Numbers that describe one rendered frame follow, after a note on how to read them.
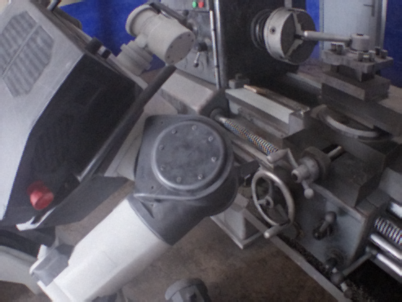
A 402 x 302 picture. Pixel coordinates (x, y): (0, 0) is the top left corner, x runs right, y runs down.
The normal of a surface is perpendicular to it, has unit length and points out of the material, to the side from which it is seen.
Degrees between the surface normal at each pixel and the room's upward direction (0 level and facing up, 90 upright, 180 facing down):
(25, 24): 52
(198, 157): 38
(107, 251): 46
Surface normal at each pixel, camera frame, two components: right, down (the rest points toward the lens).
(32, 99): -0.26, -0.10
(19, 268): 0.40, 0.46
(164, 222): 0.25, 0.10
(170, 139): -0.15, -0.33
